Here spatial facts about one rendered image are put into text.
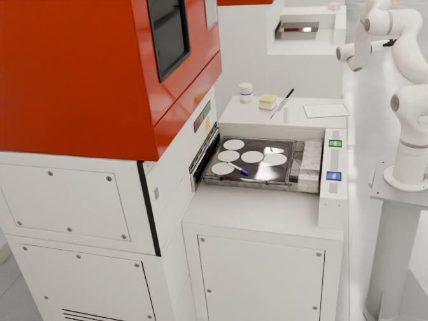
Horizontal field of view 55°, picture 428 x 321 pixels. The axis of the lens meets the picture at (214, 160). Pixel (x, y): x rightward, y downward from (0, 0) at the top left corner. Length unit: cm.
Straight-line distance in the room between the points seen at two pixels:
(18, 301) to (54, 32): 190
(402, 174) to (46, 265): 152
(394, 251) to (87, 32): 158
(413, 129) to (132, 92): 107
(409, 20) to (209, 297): 145
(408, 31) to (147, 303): 151
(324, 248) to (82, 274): 97
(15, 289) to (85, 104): 180
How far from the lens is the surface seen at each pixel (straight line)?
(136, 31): 113
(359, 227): 293
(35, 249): 185
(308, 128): 201
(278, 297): 183
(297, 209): 169
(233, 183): 181
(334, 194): 155
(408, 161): 181
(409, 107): 167
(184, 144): 162
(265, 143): 198
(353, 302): 247
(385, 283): 222
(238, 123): 205
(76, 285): 188
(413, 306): 241
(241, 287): 183
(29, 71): 135
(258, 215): 166
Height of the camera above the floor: 186
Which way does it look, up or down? 31 degrees down
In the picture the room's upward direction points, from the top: 5 degrees counter-clockwise
